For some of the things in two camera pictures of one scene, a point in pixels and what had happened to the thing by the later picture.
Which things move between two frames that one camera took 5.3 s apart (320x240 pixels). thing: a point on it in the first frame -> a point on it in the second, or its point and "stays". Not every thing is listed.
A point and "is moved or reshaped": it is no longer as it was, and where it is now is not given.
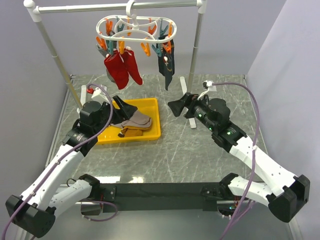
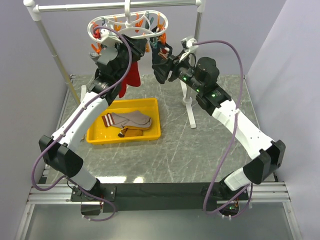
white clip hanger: x=151 y=32 is moved or reshaped
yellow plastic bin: x=148 y=107 stays
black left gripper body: x=106 y=112 -> x=136 y=53
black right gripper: x=189 y=100 -> x=162 y=70
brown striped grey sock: x=138 y=121 stays
